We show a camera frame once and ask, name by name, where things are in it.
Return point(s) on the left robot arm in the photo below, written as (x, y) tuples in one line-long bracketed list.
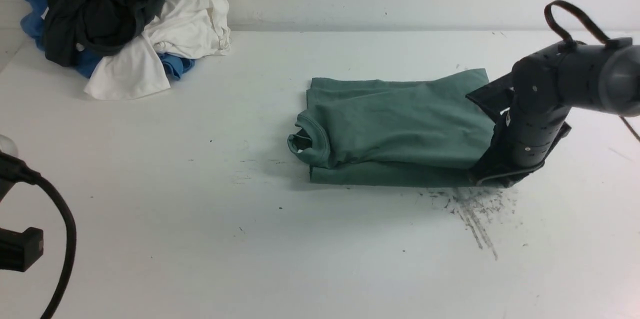
[(18, 250)]

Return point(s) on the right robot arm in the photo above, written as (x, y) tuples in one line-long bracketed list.
[(530, 104)]

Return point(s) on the blue crumpled garment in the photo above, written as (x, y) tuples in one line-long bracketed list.
[(33, 26)]

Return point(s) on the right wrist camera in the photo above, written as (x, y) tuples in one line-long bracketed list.
[(494, 98)]

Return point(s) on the black crumpled garment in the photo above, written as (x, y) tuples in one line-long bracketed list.
[(103, 27)]

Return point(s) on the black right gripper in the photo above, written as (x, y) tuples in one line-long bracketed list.
[(505, 163)]

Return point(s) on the green long sleeve shirt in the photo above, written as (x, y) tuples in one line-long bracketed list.
[(417, 134)]

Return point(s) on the white crumpled shirt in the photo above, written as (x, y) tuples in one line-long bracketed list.
[(187, 29)]

